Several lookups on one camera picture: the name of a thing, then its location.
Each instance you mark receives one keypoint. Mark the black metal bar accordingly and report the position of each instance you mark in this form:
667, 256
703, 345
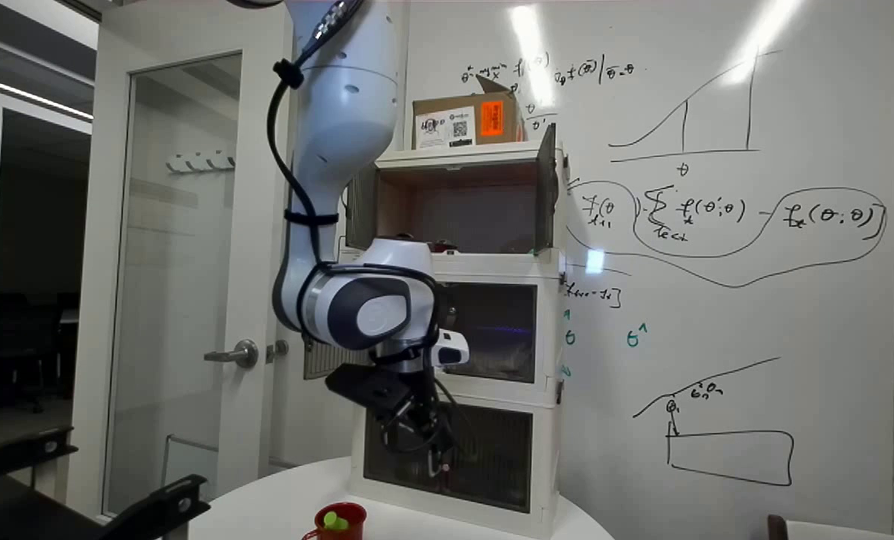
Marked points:
157, 506
21, 452

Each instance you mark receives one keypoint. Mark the wall coat hook rack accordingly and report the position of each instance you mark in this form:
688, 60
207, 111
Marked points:
198, 162

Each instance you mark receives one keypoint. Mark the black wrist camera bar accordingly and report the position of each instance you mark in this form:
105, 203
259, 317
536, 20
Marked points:
362, 387

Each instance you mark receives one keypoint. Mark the cardboard box with labels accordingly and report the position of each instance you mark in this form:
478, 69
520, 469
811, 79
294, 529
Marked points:
465, 122

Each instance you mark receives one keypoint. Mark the red cup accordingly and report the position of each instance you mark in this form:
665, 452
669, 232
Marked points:
352, 524

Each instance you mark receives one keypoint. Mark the white three-tier cabinet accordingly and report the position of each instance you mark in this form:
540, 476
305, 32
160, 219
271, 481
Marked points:
488, 268

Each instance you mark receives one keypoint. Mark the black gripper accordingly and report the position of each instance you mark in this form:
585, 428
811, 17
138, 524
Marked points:
419, 408

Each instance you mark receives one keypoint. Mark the white room door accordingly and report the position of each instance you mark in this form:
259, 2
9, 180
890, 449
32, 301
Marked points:
179, 301

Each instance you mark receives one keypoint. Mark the green ball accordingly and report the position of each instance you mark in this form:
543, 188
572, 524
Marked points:
333, 521

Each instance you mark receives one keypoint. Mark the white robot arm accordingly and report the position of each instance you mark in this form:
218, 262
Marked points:
352, 110

